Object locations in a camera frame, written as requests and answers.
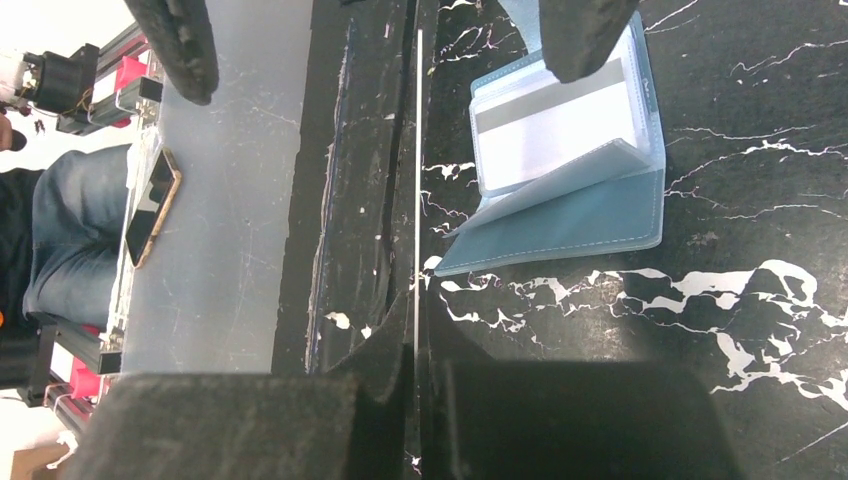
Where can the smartphone with gold case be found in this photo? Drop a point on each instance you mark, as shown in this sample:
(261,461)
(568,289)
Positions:
(152,207)

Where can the blue leather card holder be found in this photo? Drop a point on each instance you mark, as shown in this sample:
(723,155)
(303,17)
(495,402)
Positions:
(564,170)

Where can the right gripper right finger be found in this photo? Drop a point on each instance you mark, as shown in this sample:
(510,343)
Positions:
(487,418)

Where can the seated person in jeans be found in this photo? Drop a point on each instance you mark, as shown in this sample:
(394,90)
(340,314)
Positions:
(61,231)

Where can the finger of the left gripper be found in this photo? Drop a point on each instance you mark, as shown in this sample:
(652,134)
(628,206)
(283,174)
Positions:
(577,36)
(181,35)

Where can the white credit card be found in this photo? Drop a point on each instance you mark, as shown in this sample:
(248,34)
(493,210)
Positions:
(417,192)

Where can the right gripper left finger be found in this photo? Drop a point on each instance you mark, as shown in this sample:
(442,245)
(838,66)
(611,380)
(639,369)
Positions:
(347,423)

